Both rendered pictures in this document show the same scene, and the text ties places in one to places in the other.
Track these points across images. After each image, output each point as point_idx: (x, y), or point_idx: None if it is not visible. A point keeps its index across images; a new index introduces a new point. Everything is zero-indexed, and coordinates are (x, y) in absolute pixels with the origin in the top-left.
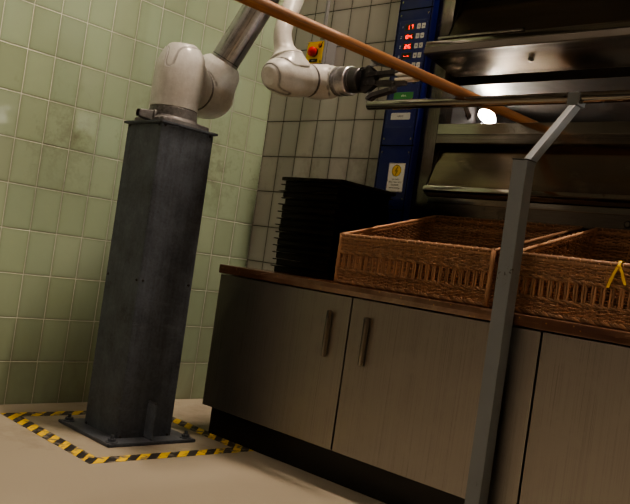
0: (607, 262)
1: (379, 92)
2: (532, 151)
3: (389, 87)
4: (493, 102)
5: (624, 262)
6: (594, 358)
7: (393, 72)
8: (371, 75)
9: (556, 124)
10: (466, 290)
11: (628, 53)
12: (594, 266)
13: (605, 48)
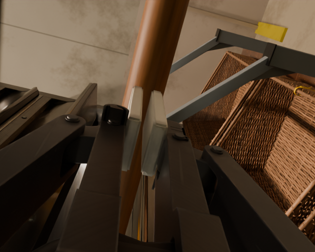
0: (303, 92)
1: (264, 201)
2: (248, 67)
3: (210, 152)
4: (144, 188)
5: (294, 92)
6: None
7: (127, 109)
8: (117, 240)
9: (193, 99)
10: None
11: (23, 236)
12: (312, 95)
13: (12, 237)
